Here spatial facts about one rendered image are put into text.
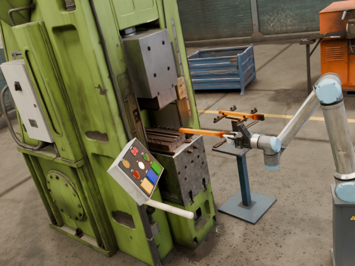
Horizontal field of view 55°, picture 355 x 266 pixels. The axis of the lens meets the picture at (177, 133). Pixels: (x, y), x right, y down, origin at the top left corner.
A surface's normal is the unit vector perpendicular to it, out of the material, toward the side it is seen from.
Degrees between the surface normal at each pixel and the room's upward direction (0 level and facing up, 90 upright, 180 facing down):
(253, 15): 90
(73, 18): 89
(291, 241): 0
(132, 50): 90
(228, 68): 89
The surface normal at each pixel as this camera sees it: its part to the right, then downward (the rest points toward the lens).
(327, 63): -0.56, 0.44
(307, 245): -0.19, -0.90
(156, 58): 0.78, 0.11
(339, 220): -0.85, 0.36
